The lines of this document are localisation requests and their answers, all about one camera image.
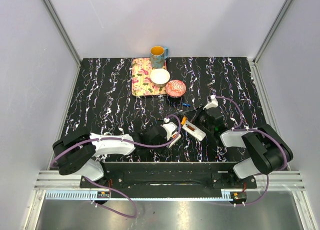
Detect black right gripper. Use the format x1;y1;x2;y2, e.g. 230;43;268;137
182;104;214;133

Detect white remote control with batteries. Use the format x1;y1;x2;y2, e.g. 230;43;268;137
182;121;206;141

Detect yellow handled screwdriver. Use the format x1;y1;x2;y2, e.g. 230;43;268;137
181;116;188;125

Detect white remote with orange label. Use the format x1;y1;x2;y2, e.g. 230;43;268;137
168;134;182;148

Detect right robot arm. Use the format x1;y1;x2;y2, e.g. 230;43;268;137
191;106;294;188

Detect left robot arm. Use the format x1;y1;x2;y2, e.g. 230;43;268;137
52;126;170;188

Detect orange patterned bowl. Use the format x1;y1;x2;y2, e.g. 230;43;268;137
165;80;187;97

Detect white bowl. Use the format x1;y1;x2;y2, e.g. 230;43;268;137
150;69;170;87

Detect floral rectangular tray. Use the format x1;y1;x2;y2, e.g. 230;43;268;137
131;58;166;97

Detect blue butterfly mug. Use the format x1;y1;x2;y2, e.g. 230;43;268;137
150;46;169;69

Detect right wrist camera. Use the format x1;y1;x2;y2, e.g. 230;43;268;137
203;95;219;110

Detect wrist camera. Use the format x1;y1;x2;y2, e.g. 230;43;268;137
203;95;219;110
162;118;178;141

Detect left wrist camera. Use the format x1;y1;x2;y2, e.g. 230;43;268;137
162;118;178;141

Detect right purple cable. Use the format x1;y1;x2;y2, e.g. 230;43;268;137
199;96;288;207

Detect purple cable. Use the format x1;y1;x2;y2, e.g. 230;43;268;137
199;96;288;207
49;114;182;218

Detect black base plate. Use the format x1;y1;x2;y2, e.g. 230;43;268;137
79;161;258;199

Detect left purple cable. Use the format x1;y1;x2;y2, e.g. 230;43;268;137
49;114;182;218

